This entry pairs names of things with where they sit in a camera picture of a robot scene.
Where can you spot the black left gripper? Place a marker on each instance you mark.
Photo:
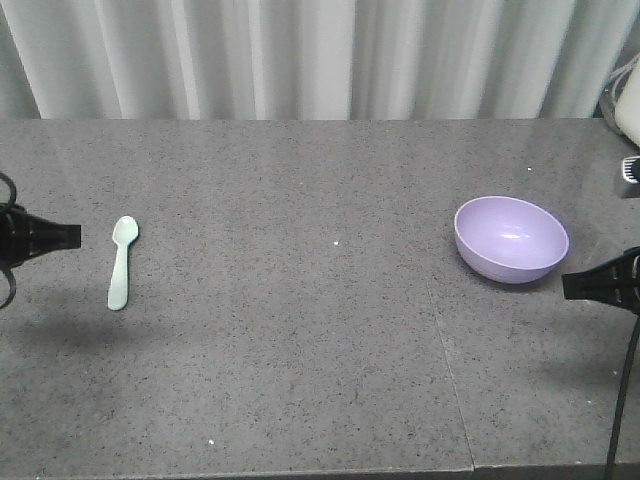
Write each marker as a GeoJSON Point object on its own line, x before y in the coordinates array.
{"type": "Point", "coordinates": [39, 237]}

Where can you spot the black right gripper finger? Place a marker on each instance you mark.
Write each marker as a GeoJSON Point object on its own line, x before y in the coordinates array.
{"type": "Point", "coordinates": [614, 283]}

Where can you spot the pale green plastic spoon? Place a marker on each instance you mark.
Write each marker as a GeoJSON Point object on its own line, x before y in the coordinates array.
{"type": "Point", "coordinates": [125, 232]}

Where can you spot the purple plastic bowl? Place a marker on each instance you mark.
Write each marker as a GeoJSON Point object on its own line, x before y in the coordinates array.
{"type": "Point", "coordinates": [509, 240]}

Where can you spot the white rice cooker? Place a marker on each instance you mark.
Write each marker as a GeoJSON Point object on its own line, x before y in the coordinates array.
{"type": "Point", "coordinates": [627, 109]}

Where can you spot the white pleated curtain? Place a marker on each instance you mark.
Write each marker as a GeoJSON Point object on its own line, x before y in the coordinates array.
{"type": "Point", "coordinates": [327, 60]}

